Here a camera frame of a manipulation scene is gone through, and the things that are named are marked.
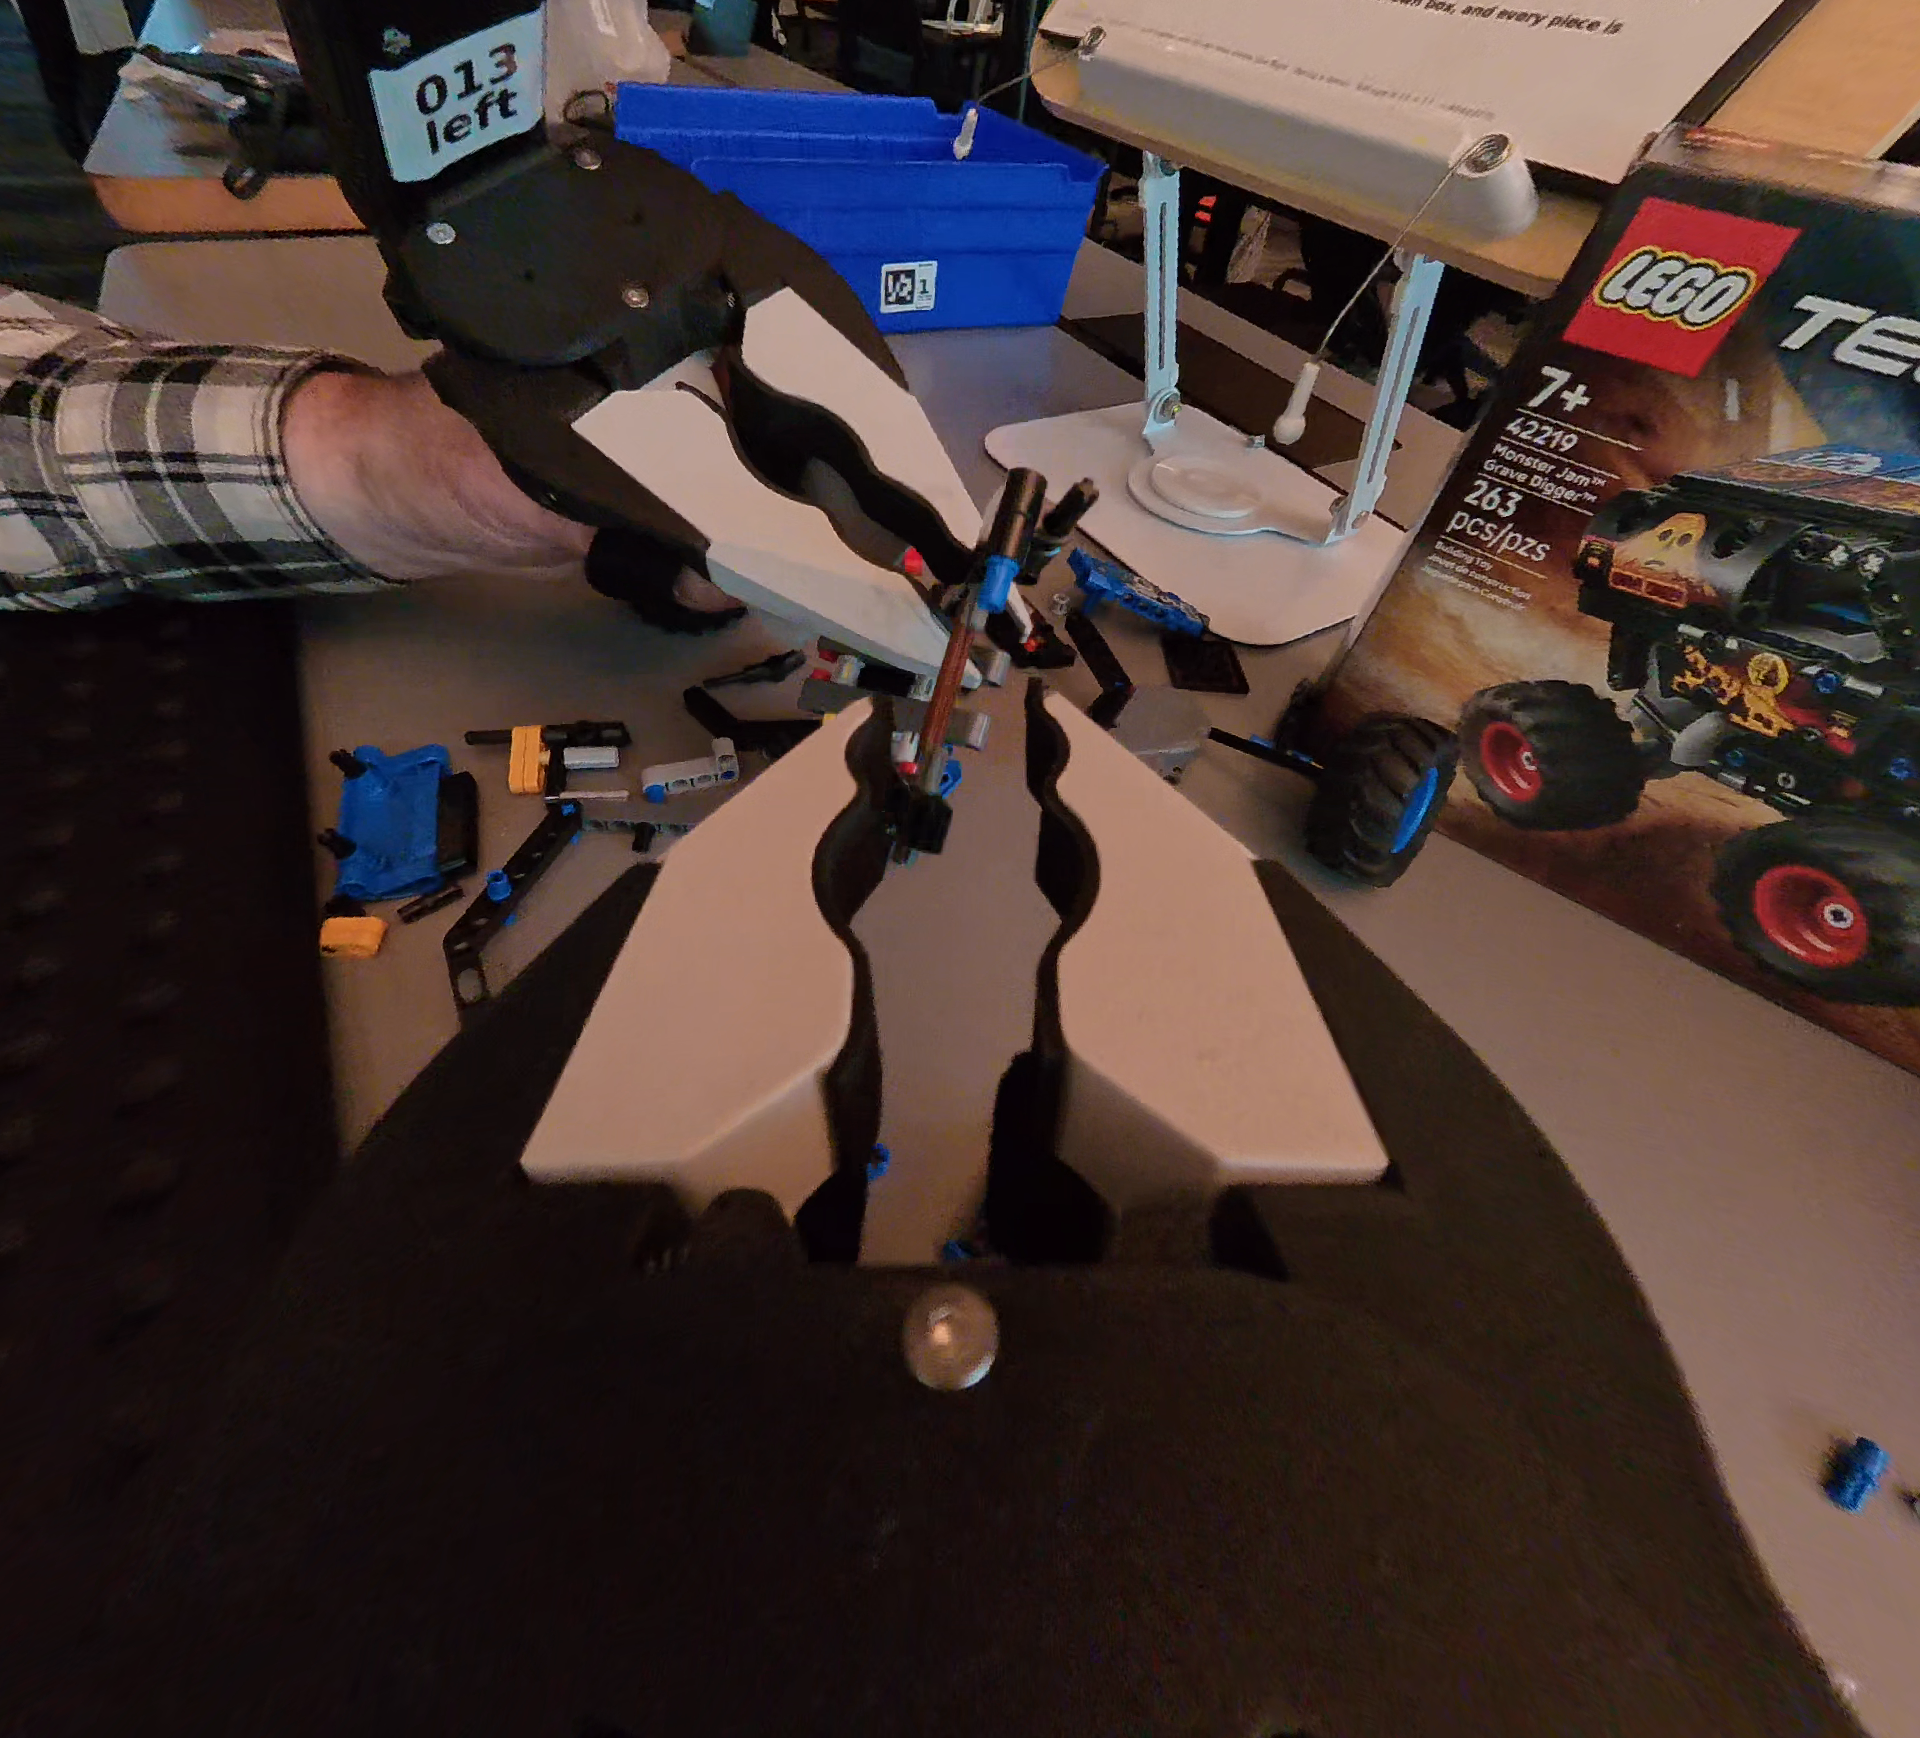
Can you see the black studded mat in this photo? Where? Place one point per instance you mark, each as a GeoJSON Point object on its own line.
{"type": "Point", "coordinates": [151, 1080]}

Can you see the yellow black toy assembly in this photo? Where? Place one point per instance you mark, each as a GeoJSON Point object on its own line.
{"type": "Point", "coordinates": [542, 755]}

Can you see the black toy wheel blue rim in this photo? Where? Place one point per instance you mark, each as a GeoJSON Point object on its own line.
{"type": "Point", "coordinates": [1387, 786]}

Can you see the monster truck toy set box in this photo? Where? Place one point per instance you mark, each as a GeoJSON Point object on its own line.
{"type": "Point", "coordinates": [1680, 631]}

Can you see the small black square toy piece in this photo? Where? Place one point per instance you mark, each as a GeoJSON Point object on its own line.
{"type": "Point", "coordinates": [1208, 664]}

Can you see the white document stand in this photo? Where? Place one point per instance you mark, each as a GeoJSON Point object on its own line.
{"type": "Point", "coordinates": [1230, 494]}

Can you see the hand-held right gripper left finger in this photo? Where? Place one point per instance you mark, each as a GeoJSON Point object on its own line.
{"type": "Point", "coordinates": [705, 1033]}

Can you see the person's left hand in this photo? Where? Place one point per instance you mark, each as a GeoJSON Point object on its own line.
{"type": "Point", "coordinates": [420, 477]}

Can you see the black angled toy beam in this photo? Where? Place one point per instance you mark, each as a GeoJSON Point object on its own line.
{"type": "Point", "coordinates": [517, 892]}

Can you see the black toy truck chassis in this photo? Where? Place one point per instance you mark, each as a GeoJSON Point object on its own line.
{"type": "Point", "coordinates": [962, 645]}

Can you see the blue plastic storage bin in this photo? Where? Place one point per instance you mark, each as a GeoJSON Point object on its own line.
{"type": "Point", "coordinates": [871, 192]}

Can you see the person's left forearm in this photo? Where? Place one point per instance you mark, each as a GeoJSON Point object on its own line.
{"type": "Point", "coordinates": [151, 451]}

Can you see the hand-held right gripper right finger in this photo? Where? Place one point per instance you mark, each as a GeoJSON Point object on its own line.
{"type": "Point", "coordinates": [1215, 1033]}

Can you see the light grey desk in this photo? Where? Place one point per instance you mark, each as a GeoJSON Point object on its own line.
{"type": "Point", "coordinates": [1680, 1201]}

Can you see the small blue toy piece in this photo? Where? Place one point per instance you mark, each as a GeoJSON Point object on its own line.
{"type": "Point", "coordinates": [1855, 1468]}

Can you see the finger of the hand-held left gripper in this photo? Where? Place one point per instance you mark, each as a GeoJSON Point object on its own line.
{"type": "Point", "coordinates": [751, 523]}
{"type": "Point", "coordinates": [854, 418]}

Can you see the blue toy bracket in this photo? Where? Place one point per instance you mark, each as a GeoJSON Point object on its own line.
{"type": "Point", "coordinates": [1139, 600]}

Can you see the small orange toy piece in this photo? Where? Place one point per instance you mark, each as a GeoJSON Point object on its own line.
{"type": "Point", "coordinates": [356, 937]}

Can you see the blue toy panel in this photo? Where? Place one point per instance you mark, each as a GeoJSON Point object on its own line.
{"type": "Point", "coordinates": [389, 824]}

